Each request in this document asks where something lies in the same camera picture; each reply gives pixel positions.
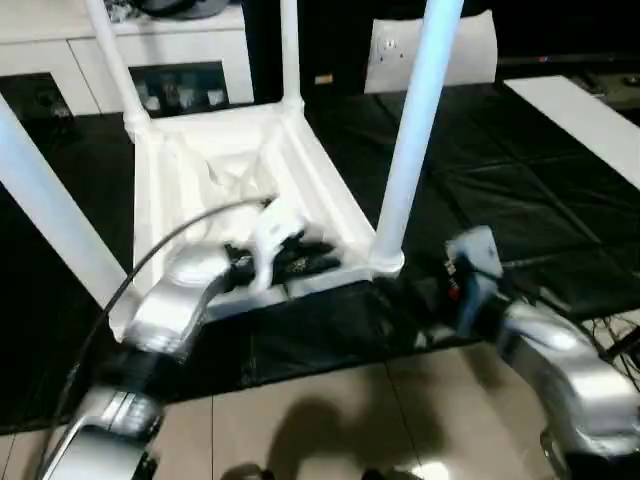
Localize white flat board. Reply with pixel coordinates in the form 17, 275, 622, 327
502, 75, 640, 191

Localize white glass-door cabinet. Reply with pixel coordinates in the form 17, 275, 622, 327
0, 0, 256, 119

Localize black box with gold label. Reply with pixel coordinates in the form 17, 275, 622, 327
244, 0, 381, 104

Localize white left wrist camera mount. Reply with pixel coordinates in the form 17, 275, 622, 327
252, 199, 306, 291

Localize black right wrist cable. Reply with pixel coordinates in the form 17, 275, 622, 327
504, 259, 621, 361

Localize black television screen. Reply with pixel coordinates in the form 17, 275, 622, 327
494, 0, 640, 65

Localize grey helmet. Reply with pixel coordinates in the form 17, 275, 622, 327
144, 0, 226, 19

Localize white bag with round fitting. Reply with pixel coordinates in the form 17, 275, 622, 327
363, 10, 499, 95

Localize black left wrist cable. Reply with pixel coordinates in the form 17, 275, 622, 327
39, 194, 276, 461

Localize black tangled items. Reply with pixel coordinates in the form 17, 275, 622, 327
107, 0, 146, 24

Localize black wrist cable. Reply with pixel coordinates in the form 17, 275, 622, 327
504, 259, 621, 361
39, 194, 276, 461

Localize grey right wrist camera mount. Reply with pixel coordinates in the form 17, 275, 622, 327
444, 225, 504, 331

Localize dark robot left foot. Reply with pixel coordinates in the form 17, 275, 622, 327
224, 464, 264, 480

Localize black table mat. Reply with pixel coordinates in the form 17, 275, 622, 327
0, 82, 640, 434

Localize black metal stand leg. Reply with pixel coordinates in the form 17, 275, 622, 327
597, 329, 640, 361

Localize white plastic table top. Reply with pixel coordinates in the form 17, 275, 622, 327
107, 99, 406, 346

